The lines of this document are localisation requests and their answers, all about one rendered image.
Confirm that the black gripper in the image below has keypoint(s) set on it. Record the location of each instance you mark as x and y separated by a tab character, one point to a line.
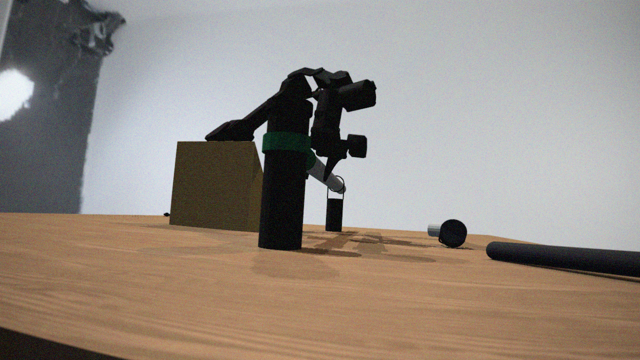
324	133

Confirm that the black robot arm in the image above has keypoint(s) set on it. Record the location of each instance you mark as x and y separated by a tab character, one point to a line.
338	92

